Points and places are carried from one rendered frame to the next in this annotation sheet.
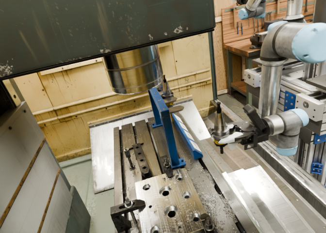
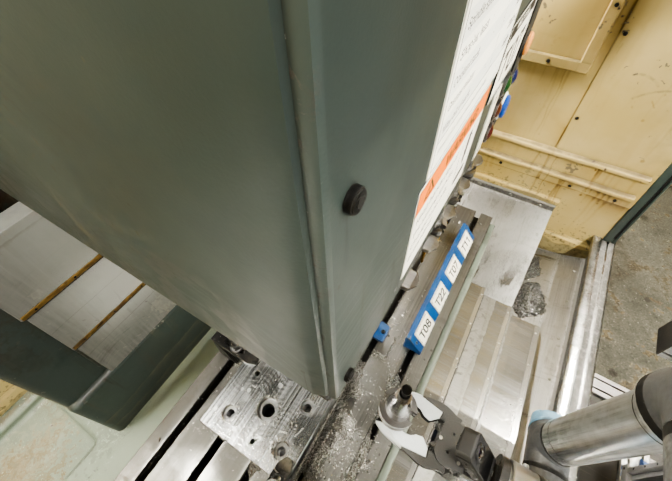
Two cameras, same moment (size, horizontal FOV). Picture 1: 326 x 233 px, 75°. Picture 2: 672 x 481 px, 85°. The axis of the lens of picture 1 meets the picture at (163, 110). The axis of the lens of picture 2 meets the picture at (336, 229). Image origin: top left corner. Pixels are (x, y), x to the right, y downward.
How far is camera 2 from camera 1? 56 cm
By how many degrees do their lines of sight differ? 38
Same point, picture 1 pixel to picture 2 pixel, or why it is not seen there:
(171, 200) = (283, 393)
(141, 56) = not seen: hidden behind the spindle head
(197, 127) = (507, 269)
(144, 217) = (238, 381)
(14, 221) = (84, 288)
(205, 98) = (586, 224)
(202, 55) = (657, 141)
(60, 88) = not seen: hidden behind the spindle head
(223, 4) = not seen: outside the picture
